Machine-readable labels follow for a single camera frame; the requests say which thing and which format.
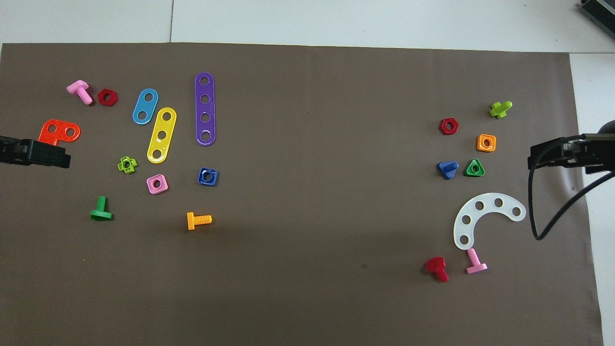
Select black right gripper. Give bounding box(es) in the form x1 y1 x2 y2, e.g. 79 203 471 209
529 119 615 174

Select blue triangle-head plastic screw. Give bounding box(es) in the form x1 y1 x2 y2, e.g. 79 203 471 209
436 161 459 181

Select blue square plastic nut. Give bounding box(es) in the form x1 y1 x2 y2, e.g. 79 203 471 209
197 167 219 187

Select pink plastic screw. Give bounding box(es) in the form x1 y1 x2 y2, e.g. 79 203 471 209
466 247 488 275
66 80 94 105

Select green plastic screw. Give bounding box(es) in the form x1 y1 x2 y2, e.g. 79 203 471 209
90 196 113 222

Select lime green cross-head screw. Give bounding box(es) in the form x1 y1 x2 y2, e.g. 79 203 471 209
489 100 513 119

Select pink square plastic nut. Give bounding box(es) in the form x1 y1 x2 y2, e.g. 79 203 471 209
146 173 169 195

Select orange plastic screw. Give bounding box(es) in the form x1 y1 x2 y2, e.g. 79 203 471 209
186 211 213 231

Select red plastic screw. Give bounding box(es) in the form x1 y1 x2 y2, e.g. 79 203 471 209
426 257 450 283

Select orange three-hole corner plate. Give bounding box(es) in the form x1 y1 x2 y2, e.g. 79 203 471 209
38 119 81 147

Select white curved five-hole plate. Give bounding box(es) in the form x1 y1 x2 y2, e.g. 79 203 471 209
453 192 527 251

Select blue two-hole plastic strip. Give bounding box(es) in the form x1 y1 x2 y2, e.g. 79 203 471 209
132 88 159 125

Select yellow three-hole plastic strip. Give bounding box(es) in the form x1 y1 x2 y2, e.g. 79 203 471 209
147 107 177 164

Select black ribbed device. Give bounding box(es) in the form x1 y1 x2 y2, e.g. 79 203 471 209
579 0 615 27

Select purple four-hole plastic strip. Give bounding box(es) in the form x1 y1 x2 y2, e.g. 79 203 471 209
195 72 217 146

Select brown paper table mat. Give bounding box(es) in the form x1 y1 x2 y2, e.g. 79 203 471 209
0 42 605 346

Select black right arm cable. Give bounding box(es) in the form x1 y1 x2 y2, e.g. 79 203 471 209
528 139 615 241

